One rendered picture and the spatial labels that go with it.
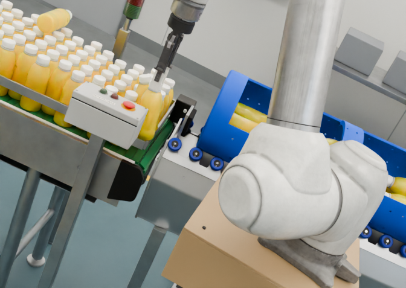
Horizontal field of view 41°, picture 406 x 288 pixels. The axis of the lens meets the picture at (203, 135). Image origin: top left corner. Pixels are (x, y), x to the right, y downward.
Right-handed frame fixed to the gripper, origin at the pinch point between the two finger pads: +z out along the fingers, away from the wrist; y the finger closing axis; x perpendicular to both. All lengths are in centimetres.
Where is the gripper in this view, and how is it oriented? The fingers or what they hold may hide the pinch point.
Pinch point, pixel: (158, 79)
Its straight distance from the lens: 165.2
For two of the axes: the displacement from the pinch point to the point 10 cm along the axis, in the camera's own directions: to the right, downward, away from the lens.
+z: -3.8, 8.3, 4.1
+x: -9.0, -4.3, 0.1
